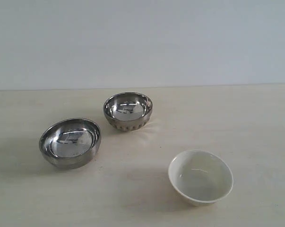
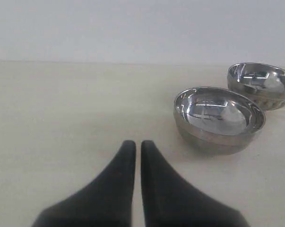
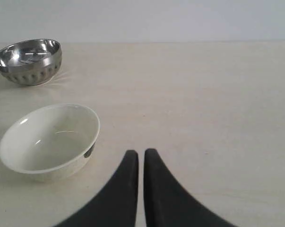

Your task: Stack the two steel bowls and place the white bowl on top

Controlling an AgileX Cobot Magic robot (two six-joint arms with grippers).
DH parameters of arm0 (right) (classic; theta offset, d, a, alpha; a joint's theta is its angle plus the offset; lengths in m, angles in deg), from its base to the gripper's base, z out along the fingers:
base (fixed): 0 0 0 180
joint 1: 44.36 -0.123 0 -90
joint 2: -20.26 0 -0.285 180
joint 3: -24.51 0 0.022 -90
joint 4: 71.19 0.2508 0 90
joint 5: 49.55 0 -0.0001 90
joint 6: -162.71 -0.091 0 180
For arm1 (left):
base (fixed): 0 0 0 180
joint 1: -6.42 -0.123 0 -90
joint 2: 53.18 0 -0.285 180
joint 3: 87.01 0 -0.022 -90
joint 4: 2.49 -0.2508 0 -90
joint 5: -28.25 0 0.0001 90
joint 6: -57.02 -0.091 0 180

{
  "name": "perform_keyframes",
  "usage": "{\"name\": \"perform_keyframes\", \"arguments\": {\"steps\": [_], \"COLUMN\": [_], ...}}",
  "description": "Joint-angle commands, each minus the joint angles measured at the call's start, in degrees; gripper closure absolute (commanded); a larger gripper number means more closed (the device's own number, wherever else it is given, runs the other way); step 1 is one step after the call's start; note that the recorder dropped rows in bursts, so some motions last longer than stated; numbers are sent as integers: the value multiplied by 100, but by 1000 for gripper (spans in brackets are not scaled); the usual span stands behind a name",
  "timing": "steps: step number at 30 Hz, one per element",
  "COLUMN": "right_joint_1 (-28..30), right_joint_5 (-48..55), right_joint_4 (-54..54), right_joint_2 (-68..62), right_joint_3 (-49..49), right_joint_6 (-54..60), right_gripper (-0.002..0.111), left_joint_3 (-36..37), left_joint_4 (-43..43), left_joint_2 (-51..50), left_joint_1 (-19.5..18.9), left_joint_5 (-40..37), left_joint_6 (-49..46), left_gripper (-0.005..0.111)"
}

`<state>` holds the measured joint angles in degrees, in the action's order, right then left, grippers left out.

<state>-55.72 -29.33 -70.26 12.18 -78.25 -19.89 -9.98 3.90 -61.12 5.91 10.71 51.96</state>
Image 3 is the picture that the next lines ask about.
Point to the white ceramic bowl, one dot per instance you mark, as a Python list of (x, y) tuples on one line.
[(51, 143)]

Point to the ribbed stainless steel bowl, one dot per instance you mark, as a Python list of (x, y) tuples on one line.
[(31, 62)]

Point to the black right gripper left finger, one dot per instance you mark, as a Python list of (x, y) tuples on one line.
[(116, 203)]

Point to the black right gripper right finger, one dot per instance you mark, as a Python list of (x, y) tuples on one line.
[(167, 203)]

